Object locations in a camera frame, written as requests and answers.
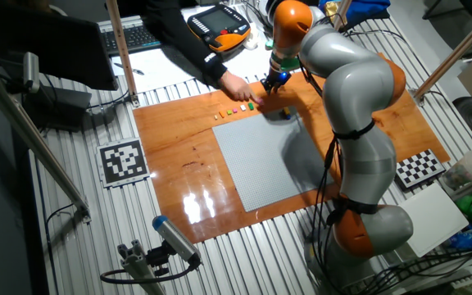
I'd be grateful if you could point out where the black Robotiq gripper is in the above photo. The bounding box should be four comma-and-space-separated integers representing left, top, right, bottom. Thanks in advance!
260, 68, 293, 95

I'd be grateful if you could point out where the black sleeved person forearm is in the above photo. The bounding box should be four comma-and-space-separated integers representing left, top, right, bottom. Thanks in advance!
116, 0, 229, 88

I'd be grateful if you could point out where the grey Lego baseplate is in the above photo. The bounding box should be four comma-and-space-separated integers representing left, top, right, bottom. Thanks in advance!
211, 107, 336, 213

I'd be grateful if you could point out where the person hand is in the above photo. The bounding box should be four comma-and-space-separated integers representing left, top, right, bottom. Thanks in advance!
218, 70, 265, 105

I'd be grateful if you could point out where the white paper sheet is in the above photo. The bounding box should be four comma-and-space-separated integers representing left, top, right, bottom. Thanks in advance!
111, 40, 216, 94
219, 34, 276, 81

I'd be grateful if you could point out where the white rounded plastic object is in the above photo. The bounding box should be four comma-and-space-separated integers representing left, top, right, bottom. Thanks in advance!
243, 26, 268, 51

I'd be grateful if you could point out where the orange black teach pendant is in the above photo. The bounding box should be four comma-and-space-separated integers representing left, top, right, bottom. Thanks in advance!
186, 3, 252, 54

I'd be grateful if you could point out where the gold foil bag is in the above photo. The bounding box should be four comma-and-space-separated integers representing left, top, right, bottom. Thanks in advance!
324, 0, 348, 24

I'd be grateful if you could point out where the blue cloth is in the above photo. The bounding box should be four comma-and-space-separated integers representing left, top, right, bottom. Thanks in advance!
317, 0, 392, 32

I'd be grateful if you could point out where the large wooden board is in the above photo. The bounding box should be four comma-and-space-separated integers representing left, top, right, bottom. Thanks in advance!
132, 52, 452, 245

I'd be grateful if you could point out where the dark pen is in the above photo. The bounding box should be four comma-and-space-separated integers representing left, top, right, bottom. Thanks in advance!
112, 61, 146, 77

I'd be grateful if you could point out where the black computer keyboard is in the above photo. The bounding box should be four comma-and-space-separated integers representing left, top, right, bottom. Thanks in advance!
99, 19, 163, 57

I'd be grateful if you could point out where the black white fiducial marker plate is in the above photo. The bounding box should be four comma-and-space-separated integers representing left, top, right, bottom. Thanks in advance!
96, 137, 151, 188

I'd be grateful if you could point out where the black white checkerboard plate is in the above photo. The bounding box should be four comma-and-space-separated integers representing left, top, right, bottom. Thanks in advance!
394, 148, 447, 189

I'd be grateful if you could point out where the white foam board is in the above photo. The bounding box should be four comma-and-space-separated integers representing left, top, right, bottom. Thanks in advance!
395, 182, 470, 258

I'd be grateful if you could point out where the black computer box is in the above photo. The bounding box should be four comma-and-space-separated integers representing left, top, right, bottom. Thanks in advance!
25, 84, 93, 132

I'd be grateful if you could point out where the clear plastic container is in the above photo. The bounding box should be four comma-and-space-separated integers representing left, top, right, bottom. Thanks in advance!
440, 149, 472, 193

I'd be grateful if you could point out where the black computer monitor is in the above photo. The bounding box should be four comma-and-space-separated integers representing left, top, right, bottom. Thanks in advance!
0, 0, 119, 92

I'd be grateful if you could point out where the blue plastic bag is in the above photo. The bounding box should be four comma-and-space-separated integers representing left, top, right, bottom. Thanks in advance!
448, 227, 472, 251

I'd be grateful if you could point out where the green printed camera mount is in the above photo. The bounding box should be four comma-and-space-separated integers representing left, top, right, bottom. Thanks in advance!
265, 39, 302, 71

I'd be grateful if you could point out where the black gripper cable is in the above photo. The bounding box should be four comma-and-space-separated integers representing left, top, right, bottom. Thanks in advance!
297, 61, 327, 99

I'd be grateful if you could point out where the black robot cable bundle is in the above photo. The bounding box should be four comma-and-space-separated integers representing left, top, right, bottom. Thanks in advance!
301, 137, 472, 295

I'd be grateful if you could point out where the silver camera with blue cap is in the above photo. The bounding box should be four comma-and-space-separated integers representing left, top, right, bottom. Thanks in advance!
152, 215, 202, 266

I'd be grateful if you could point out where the metal frame post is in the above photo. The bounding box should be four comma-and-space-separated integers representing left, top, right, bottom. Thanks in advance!
411, 3, 472, 102

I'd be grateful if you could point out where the aluminium camera mount profile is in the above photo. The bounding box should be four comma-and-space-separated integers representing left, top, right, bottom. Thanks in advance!
116, 239, 171, 295

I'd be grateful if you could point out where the black camera cable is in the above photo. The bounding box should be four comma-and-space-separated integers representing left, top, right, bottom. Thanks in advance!
99, 261, 198, 285

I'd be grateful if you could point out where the silver depth camera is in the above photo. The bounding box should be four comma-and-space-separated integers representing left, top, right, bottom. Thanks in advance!
22, 51, 40, 94

